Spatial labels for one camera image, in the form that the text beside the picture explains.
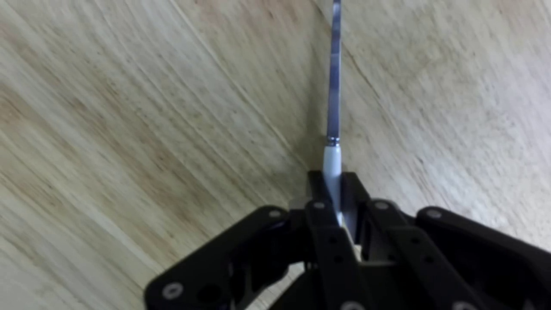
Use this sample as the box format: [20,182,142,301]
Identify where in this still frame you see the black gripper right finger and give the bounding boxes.
[340,170,551,310]

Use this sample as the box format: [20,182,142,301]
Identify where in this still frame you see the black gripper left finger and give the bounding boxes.
[142,168,370,310]

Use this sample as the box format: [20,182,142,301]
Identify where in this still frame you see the white handled metal spoon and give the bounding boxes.
[320,0,345,232]

